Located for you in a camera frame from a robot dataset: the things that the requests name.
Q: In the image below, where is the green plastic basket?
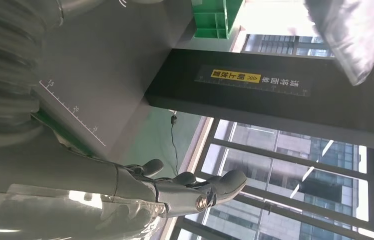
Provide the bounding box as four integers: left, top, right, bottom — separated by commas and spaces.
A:
191, 0, 244, 40

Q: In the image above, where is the black scale column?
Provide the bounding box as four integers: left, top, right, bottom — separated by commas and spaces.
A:
144, 48, 374, 154

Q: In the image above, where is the thin black scale cable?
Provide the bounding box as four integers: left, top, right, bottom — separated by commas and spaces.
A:
169, 110, 180, 177

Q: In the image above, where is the dark window frame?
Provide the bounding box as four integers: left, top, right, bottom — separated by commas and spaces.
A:
169, 33, 374, 240

